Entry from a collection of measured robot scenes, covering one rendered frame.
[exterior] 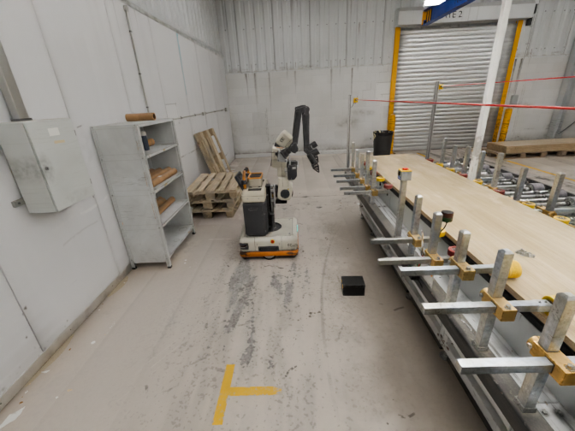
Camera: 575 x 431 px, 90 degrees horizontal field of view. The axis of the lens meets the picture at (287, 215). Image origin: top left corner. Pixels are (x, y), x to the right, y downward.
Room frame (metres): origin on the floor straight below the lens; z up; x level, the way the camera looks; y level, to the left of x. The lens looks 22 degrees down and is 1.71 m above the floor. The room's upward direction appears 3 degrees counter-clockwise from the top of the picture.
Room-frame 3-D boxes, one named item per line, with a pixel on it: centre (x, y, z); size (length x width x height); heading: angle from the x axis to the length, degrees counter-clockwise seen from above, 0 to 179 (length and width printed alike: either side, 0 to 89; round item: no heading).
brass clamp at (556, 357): (0.61, -0.77, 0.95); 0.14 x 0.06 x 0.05; 178
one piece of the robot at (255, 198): (3.14, 0.31, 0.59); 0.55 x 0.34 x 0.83; 178
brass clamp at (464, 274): (1.11, -0.79, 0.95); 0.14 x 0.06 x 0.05; 178
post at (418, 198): (1.64, -0.81, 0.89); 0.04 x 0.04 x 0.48; 88
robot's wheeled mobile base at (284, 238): (3.13, 0.22, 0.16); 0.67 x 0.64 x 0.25; 88
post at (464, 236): (1.14, -0.79, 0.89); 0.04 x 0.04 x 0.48; 88
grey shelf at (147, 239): (3.23, 1.55, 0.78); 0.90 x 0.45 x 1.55; 178
